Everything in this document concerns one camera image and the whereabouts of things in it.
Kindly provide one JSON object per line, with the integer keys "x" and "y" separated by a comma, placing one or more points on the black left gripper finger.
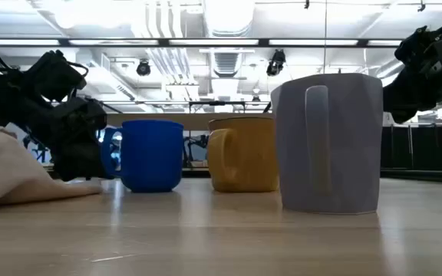
{"x": 77, "y": 166}

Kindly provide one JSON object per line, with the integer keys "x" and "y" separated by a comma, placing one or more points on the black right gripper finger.
{"x": 401, "y": 103}

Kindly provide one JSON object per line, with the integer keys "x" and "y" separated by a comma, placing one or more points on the large grey mug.
{"x": 347, "y": 145}

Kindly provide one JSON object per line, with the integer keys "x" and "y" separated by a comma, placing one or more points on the blue mug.
{"x": 152, "y": 157}

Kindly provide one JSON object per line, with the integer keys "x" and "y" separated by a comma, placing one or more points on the beige cloth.
{"x": 10, "y": 172}

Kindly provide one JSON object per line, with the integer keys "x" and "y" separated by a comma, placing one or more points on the black ceiling spotlight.
{"x": 276, "y": 63}
{"x": 143, "y": 68}

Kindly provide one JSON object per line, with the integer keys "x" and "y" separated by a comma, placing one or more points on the overhead light bar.
{"x": 163, "y": 42}

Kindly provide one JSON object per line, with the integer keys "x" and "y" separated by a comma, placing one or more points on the yellow mug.
{"x": 251, "y": 153}

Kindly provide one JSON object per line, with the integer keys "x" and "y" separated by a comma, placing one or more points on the black partition wall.
{"x": 420, "y": 147}

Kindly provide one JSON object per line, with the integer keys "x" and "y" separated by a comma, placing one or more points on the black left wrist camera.
{"x": 52, "y": 74}

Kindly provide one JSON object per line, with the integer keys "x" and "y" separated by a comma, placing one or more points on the wooden shelf with black frame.
{"x": 196, "y": 120}

